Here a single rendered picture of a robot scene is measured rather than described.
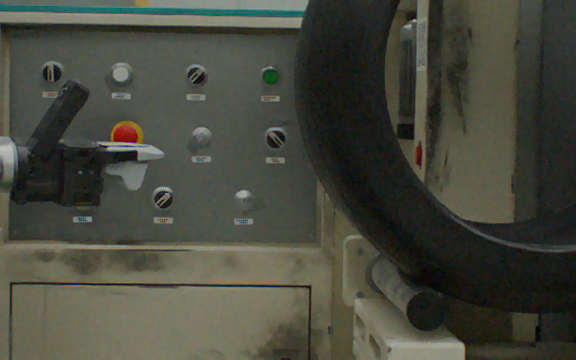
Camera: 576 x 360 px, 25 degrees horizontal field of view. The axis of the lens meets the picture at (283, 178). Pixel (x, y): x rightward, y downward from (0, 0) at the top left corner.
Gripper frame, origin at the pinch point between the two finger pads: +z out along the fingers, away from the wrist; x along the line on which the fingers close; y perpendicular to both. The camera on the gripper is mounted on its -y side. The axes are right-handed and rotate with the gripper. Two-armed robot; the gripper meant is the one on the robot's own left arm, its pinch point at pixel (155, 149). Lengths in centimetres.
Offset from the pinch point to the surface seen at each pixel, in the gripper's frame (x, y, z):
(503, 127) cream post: 19.0, -6.6, 44.3
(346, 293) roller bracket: 16.4, 17.2, 23.2
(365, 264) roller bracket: 16.8, 13.1, 25.5
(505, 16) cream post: 17, -22, 44
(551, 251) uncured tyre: 54, 2, 28
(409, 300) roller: 48, 9, 14
